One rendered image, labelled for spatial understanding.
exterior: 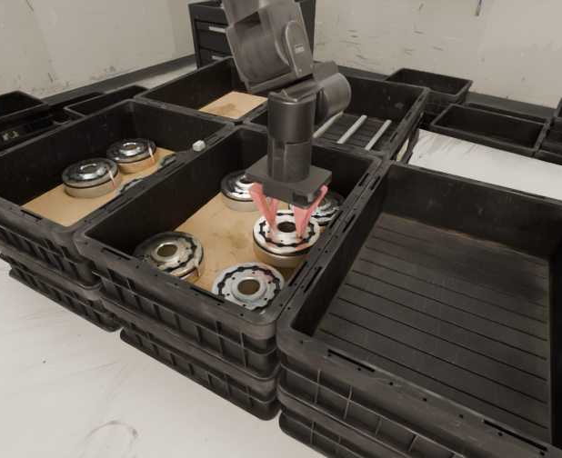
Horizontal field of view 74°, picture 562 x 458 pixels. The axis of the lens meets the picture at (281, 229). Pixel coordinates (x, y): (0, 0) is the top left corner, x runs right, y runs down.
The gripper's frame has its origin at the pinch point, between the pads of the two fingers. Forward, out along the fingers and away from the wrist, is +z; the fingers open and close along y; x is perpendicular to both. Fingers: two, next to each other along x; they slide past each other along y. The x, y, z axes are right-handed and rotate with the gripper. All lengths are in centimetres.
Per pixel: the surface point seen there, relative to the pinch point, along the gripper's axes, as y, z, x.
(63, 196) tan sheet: 45.3, 7.0, 7.4
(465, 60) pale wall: 12, 49, -333
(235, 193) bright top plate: 14.3, 3.0, -6.5
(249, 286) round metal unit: 0.1, 4.3, 10.0
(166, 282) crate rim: 4.2, -3.5, 20.0
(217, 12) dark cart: 119, 0, -137
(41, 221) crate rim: 26.6, -3.1, 20.3
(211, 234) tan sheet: 13.3, 6.3, 2.1
